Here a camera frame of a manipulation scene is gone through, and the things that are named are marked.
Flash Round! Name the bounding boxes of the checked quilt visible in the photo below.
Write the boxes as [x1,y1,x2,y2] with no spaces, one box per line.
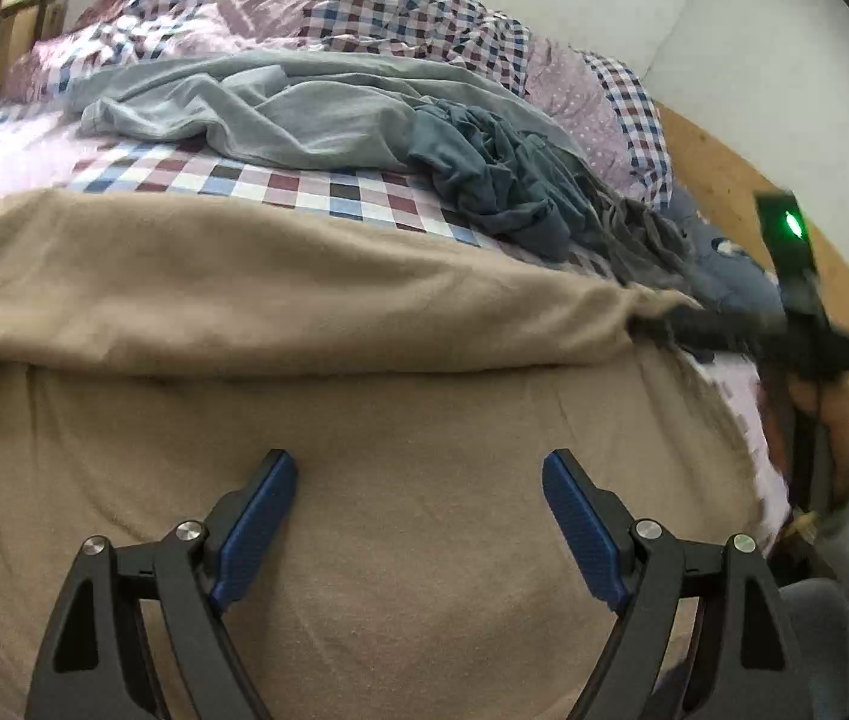
[2,0,674,205]

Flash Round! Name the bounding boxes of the beige garment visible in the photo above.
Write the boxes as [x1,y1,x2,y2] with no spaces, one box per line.
[0,187,794,720]

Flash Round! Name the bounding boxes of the grey garment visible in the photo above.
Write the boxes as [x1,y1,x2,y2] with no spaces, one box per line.
[572,172,697,295]

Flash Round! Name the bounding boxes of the checked bed sheet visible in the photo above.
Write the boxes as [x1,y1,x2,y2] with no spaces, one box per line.
[0,97,796,533]

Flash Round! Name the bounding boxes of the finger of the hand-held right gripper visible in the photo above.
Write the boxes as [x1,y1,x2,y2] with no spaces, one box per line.
[629,304,779,352]

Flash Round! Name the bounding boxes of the person's leg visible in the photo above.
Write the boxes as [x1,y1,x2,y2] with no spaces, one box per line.
[769,577,849,720]

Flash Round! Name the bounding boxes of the teal garment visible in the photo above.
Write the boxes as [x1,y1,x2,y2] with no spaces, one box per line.
[407,103,592,261]

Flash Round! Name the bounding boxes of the light blue garment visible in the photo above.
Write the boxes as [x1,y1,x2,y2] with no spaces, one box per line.
[64,52,583,175]

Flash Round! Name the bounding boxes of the blue printed pillow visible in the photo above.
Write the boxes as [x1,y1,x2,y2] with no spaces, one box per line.
[662,186,787,317]

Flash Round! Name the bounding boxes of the wooden headboard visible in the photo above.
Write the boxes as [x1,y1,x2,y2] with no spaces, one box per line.
[647,100,849,410]

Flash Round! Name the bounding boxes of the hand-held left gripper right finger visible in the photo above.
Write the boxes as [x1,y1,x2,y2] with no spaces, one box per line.
[542,448,804,720]

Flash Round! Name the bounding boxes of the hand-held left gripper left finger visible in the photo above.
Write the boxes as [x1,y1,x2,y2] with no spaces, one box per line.
[23,448,299,720]

